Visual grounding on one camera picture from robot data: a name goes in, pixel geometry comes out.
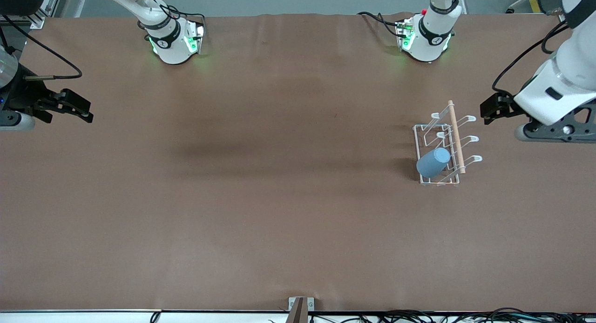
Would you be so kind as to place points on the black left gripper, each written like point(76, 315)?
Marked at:
point(504, 106)

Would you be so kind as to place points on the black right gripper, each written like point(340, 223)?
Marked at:
point(21, 93)

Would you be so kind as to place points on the blue cup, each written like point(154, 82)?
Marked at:
point(433, 162)

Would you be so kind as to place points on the aluminium frame post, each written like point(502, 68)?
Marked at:
point(44, 11)

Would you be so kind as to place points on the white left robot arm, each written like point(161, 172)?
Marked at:
point(568, 71)

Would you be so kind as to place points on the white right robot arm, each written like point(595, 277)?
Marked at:
point(170, 39)

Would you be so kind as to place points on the metal table edge bracket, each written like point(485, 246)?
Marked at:
point(301, 309)

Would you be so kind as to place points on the brown table cover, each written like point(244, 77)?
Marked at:
point(279, 197)

